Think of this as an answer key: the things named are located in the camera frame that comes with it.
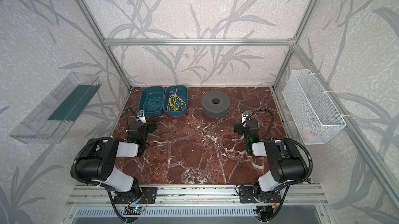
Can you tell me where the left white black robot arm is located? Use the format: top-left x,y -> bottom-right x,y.
70,114 -> 158,198

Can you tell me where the clear acrylic wall shelf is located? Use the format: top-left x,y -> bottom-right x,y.
9,72 -> 102,144

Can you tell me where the right teal plastic bin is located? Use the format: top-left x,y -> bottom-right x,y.
163,85 -> 188,117

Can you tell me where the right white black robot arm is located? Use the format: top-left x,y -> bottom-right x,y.
233,108 -> 313,194

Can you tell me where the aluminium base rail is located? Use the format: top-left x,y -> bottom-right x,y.
65,184 -> 328,207

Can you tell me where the yellow cable bundle in bin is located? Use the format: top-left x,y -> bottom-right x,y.
167,85 -> 187,113

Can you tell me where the white wire mesh basket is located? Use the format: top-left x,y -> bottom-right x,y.
283,69 -> 347,145

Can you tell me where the grey perforated cable spool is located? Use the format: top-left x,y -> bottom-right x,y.
201,90 -> 231,119

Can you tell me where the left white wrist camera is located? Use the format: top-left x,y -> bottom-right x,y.
136,110 -> 147,124

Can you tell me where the teal plastic bin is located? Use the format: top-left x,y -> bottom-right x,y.
138,86 -> 165,117
163,85 -> 188,117

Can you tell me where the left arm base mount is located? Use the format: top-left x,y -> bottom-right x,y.
113,187 -> 158,204

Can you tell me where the green coiled cable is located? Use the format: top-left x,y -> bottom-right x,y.
142,92 -> 163,112

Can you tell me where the left teal plastic bin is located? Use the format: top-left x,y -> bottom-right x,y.
138,86 -> 165,117

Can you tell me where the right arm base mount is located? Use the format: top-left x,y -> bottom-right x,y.
235,185 -> 281,205

